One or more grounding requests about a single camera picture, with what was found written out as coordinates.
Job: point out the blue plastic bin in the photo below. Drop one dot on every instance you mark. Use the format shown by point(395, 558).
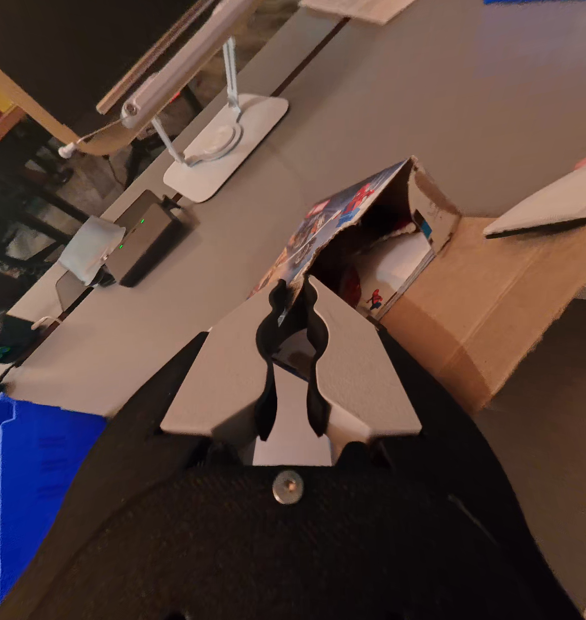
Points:
point(31, 484)

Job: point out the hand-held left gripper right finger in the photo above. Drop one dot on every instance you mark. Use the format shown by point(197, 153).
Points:
point(360, 378)

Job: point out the lego set box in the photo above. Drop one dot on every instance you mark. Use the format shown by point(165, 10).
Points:
point(336, 218)

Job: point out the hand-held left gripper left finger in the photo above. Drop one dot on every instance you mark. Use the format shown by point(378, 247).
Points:
point(215, 382)

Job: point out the white paper sheet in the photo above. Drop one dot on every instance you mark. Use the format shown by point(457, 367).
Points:
point(358, 7)

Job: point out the silver laptop stand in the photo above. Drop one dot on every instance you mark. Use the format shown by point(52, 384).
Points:
point(225, 145)

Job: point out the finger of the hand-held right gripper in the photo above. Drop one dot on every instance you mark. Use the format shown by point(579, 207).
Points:
point(549, 206)

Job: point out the white instruction booklet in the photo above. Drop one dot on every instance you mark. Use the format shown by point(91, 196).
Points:
point(399, 261)

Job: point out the dark device with green lights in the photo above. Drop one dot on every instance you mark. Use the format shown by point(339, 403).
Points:
point(2, 339)

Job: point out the brown cardboard box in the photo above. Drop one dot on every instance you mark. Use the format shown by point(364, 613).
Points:
point(496, 310)

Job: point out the white power adapter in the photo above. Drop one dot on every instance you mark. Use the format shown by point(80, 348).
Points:
point(89, 247)

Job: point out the black rectangular hub box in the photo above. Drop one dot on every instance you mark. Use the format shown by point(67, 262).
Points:
point(148, 237)

